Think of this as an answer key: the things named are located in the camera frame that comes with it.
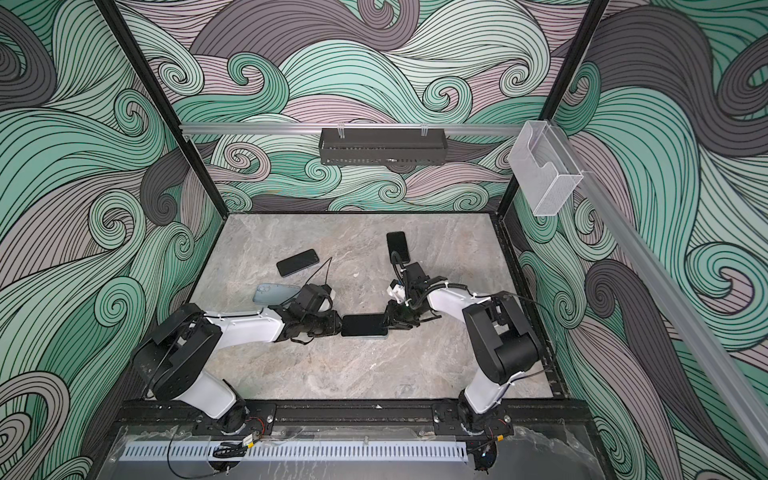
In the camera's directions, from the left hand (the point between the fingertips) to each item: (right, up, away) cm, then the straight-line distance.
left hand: (346, 325), depth 89 cm
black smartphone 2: (-19, +18, +15) cm, 30 cm away
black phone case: (+17, +25, +22) cm, 37 cm away
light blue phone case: (-25, +8, +8) cm, 27 cm away
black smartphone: (+7, +1, -3) cm, 7 cm away
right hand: (+12, 0, -1) cm, 12 cm away
